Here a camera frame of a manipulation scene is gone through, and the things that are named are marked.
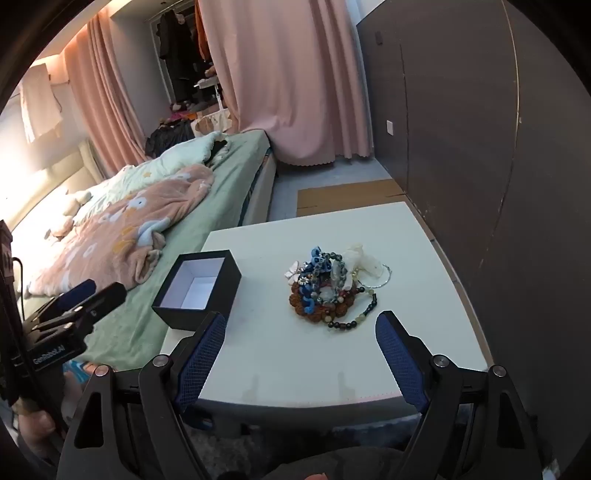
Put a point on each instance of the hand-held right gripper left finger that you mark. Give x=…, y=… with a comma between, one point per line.
x=203, y=360

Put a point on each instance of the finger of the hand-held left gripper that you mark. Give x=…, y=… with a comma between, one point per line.
x=76, y=290
x=106, y=297

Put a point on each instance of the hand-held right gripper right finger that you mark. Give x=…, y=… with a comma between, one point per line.
x=399, y=364

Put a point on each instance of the black jewelry box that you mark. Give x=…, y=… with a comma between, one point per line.
x=203, y=286

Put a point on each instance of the white cloth pouch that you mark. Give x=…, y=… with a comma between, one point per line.
x=364, y=261

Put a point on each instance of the white butterfly pendant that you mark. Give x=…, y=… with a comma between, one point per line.
x=293, y=270

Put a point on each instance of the person's left hand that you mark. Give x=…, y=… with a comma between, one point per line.
x=37, y=424

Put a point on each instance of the pink floral blanket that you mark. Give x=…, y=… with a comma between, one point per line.
x=115, y=230

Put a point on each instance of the white low table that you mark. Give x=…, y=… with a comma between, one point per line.
x=277, y=369

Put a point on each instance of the white plush toy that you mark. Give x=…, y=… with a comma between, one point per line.
x=69, y=207

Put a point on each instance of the silver hoop earring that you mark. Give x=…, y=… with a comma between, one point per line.
x=381, y=280

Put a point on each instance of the beige headboard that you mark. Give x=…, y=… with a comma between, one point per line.
x=46, y=175

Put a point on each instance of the bed with green sheet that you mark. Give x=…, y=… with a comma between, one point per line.
x=221, y=194

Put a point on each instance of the white pillow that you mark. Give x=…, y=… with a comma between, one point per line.
x=184, y=152

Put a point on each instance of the black clothes pile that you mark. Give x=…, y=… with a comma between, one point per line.
x=166, y=136

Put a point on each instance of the flat cardboard sheet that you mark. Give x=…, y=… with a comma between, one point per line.
x=346, y=194

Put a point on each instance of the white hanging towel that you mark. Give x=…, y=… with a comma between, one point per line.
x=39, y=106

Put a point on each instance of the narrow pink curtain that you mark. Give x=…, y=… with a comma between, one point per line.
x=106, y=92

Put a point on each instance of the cream printed bag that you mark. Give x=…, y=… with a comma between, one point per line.
x=212, y=123

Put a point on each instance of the dark hanging clothes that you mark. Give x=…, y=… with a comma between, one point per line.
x=178, y=50

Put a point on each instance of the wide pink curtain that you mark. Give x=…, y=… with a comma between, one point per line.
x=286, y=83

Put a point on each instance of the white wall socket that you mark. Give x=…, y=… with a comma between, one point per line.
x=390, y=128

